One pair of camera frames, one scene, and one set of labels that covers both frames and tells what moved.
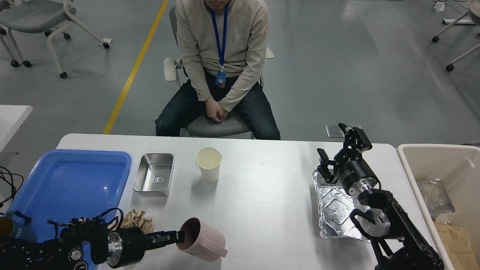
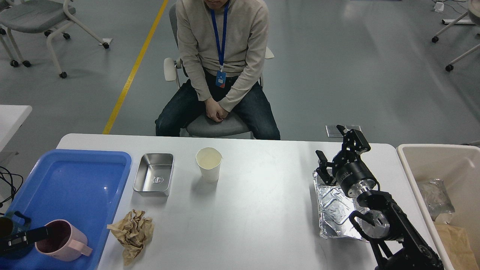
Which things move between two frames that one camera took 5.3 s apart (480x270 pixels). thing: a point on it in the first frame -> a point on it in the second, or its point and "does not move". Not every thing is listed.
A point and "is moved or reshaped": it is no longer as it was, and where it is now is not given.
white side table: (12, 116) does not move
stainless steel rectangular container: (154, 174) does not move
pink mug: (201, 241) is moved or reshaped
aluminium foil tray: (335, 205) does not move
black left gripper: (126, 245) -> (29, 237)
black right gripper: (354, 176) does not move
